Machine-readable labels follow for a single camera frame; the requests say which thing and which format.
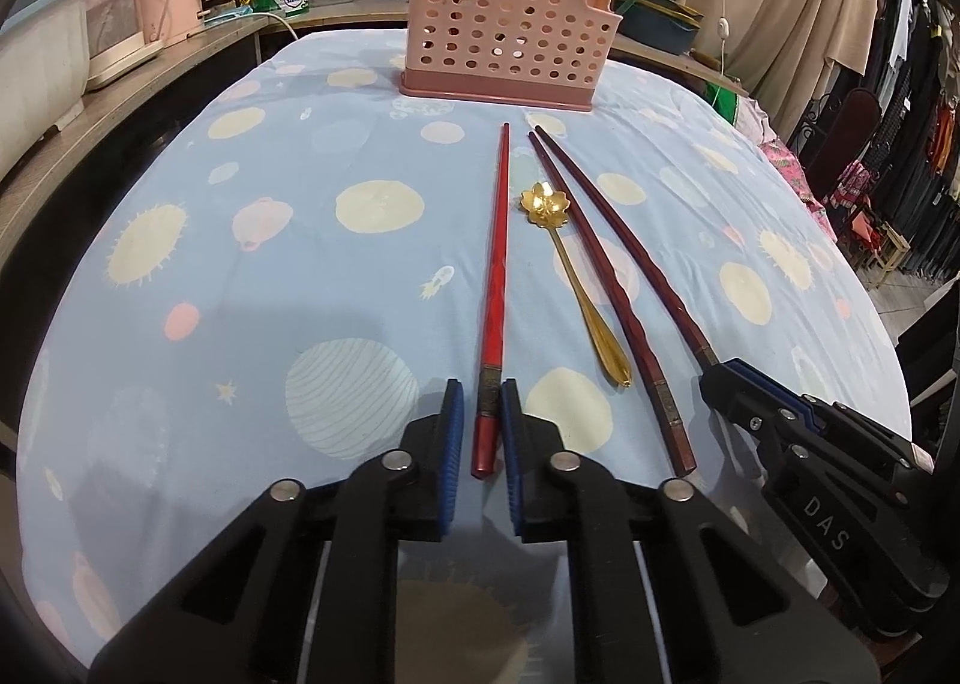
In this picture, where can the pink patterned cloth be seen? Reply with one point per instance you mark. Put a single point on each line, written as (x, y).
(795, 181)

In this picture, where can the black iron chair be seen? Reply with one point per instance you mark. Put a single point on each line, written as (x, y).
(855, 121)

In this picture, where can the pink perforated utensil basket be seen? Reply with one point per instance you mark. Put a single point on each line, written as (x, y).
(487, 31)

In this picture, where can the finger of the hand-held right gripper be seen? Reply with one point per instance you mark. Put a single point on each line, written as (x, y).
(731, 395)
(780, 388)

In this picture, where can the wooden stool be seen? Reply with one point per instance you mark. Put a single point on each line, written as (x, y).
(881, 245)

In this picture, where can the hanging clothes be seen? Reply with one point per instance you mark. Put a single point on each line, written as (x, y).
(926, 114)

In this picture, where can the blue casserole dish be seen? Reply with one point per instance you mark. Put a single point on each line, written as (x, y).
(660, 31)

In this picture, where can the dark red chopstick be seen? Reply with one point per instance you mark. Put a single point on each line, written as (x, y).
(628, 335)
(658, 288)

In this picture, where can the white plastic bin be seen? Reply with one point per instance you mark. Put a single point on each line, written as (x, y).
(37, 69)

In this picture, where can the bright red chopstick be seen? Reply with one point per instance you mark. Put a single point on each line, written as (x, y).
(496, 241)

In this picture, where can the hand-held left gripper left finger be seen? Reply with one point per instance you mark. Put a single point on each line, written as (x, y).
(448, 459)

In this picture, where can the white countertop appliance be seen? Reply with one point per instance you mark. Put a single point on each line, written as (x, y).
(112, 24)

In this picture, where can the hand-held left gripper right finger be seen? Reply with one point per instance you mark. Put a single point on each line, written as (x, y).
(512, 459)

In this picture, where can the blue planet print blanket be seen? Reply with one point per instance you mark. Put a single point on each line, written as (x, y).
(300, 241)

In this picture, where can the gold flower spoon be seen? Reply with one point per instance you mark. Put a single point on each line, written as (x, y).
(544, 200)

